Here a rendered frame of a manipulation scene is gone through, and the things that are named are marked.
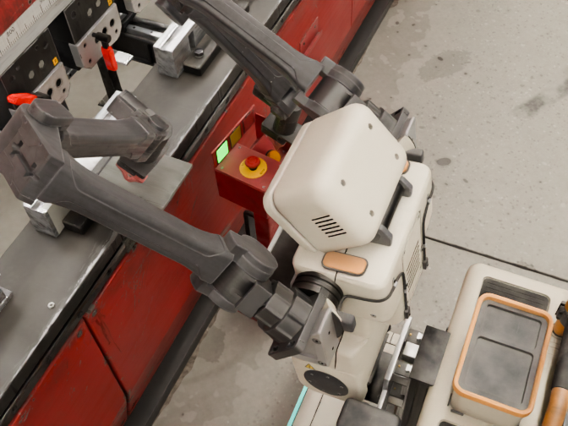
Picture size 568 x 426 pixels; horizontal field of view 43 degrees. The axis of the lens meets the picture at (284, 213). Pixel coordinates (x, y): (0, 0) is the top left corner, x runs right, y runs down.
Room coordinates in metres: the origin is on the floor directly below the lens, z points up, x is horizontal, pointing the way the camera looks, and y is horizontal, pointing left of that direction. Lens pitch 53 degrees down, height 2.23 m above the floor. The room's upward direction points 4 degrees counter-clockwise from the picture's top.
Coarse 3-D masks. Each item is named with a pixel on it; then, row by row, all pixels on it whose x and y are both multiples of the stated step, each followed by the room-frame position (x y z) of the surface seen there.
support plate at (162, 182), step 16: (112, 160) 1.09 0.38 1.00; (160, 160) 1.08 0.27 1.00; (176, 160) 1.08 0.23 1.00; (112, 176) 1.04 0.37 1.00; (128, 176) 1.04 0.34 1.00; (160, 176) 1.03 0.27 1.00; (176, 176) 1.03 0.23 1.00; (144, 192) 0.99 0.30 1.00; (160, 192) 0.99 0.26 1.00; (160, 208) 0.94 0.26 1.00
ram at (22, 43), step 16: (0, 0) 1.07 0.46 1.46; (16, 0) 1.10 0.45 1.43; (32, 0) 1.13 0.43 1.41; (64, 0) 1.20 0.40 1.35; (0, 16) 1.06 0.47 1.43; (16, 16) 1.09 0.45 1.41; (48, 16) 1.15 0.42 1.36; (0, 32) 1.04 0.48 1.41; (32, 32) 1.10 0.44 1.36; (16, 48) 1.06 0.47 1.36; (0, 64) 1.02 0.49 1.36
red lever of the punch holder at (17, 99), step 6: (12, 96) 0.98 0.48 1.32; (18, 96) 0.98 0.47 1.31; (24, 96) 0.99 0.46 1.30; (30, 96) 1.00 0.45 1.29; (36, 96) 1.01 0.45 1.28; (42, 96) 1.03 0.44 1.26; (48, 96) 1.03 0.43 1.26; (12, 102) 0.97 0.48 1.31; (18, 102) 0.97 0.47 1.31; (24, 102) 0.98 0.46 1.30; (30, 102) 1.00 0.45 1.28
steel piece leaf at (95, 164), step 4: (108, 156) 1.09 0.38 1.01; (76, 160) 1.10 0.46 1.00; (80, 160) 1.09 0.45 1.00; (84, 160) 1.09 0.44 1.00; (88, 160) 1.09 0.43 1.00; (92, 160) 1.09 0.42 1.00; (96, 160) 1.09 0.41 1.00; (100, 160) 1.07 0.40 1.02; (104, 160) 1.08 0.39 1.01; (84, 164) 1.08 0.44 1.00; (88, 164) 1.08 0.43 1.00; (92, 164) 1.08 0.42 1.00; (96, 164) 1.06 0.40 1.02; (100, 164) 1.07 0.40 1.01; (104, 164) 1.08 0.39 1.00; (88, 168) 1.07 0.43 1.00; (92, 168) 1.07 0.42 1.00; (96, 168) 1.06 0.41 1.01; (100, 168) 1.06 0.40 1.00; (96, 172) 1.05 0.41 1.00
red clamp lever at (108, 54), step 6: (96, 36) 1.22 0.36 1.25; (102, 36) 1.21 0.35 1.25; (108, 36) 1.21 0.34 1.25; (102, 42) 1.21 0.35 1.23; (108, 42) 1.21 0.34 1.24; (102, 48) 1.21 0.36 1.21; (108, 48) 1.21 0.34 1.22; (102, 54) 1.21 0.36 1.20; (108, 54) 1.21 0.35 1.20; (108, 60) 1.21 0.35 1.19; (114, 60) 1.21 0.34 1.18; (108, 66) 1.21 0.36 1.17; (114, 66) 1.21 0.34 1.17
